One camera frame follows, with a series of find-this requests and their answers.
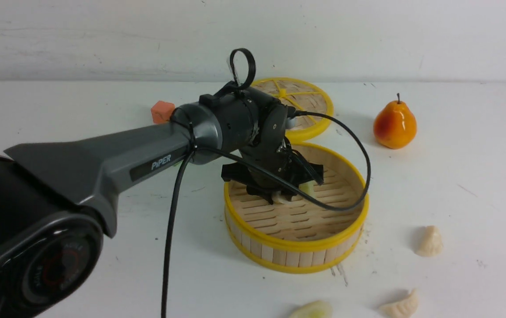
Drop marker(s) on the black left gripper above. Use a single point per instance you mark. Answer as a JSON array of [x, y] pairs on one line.
[[278, 158]]

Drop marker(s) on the pale green dumpling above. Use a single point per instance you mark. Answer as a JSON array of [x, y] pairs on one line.
[[316, 309], [308, 188]]

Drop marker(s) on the pale green dumpling bottom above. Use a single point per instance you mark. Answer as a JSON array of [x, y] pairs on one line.
[[316, 309]]

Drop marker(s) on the white dumpling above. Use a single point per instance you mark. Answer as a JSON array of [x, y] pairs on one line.
[[431, 244], [403, 308]]

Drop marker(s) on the grey left Piper robot arm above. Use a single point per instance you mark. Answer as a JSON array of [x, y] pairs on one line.
[[58, 200]]

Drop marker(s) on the bamboo steamer tray yellow rim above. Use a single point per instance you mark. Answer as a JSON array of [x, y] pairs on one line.
[[299, 237]]

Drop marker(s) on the woven bamboo steamer lid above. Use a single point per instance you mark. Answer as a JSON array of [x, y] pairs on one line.
[[304, 96]]

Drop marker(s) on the orange foam cube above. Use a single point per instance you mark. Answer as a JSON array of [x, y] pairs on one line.
[[162, 111]]

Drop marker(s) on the orange yellow toy pear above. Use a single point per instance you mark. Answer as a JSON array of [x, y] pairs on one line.
[[395, 126]]

